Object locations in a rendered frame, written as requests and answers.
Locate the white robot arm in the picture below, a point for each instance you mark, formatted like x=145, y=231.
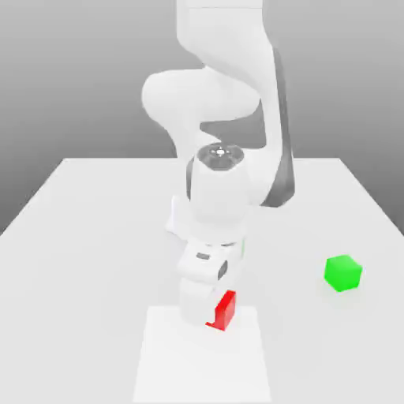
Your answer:
x=221, y=94

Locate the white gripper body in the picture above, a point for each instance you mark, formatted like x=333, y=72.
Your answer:
x=195, y=303

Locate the small green cube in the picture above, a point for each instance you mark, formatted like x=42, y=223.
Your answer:
x=342, y=273

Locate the small red cube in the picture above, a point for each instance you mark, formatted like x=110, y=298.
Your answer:
x=226, y=311

